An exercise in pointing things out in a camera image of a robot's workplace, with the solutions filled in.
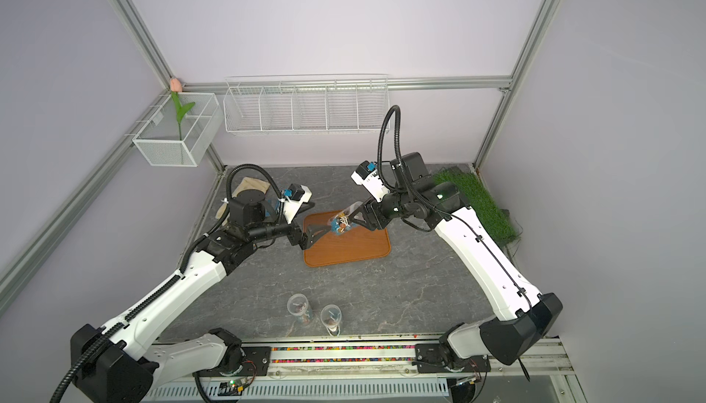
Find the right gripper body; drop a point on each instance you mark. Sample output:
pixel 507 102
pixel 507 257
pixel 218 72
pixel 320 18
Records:
pixel 376 212

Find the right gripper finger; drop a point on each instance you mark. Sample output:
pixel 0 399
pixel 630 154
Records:
pixel 354 211
pixel 358 222

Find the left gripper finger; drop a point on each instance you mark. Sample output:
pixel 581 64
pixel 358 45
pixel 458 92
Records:
pixel 310 240
pixel 319 230

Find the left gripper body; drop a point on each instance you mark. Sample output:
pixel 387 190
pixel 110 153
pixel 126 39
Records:
pixel 294 236

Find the clear plastic candy jar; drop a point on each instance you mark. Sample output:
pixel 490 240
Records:
pixel 339 224

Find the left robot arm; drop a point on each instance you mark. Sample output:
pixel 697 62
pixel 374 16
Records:
pixel 121 361

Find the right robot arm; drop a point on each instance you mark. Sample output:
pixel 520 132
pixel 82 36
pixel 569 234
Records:
pixel 522 313

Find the clear jar left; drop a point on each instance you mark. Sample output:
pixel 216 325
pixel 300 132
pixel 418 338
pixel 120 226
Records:
pixel 298 306

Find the clear jar middle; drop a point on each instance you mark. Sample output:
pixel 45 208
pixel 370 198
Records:
pixel 331 317

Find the orange wooden tray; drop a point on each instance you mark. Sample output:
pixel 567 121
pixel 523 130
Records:
pixel 359 244

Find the blue garden hand rake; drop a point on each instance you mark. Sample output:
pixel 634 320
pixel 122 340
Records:
pixel 271 211

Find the beige work glove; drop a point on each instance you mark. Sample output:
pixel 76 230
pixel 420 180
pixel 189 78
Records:
pixel 242 185

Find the green artificial grass mat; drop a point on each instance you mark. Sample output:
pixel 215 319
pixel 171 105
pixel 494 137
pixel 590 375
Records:
pixel 495 220

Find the artificial pink tulip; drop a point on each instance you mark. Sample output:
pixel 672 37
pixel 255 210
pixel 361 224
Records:
pixel 181 109

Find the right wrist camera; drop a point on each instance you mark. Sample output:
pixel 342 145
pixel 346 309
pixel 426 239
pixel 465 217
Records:
pixel 367 176

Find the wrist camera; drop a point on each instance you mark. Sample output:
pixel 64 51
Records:
pixel 294 198
pixel 367 176

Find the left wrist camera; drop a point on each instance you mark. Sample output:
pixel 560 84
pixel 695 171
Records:
pixel 294 198

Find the white wire wall basket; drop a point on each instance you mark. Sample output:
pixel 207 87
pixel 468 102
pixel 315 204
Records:
pixel 321 103

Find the white mesh wall box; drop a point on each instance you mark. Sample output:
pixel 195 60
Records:
pixel 158 139

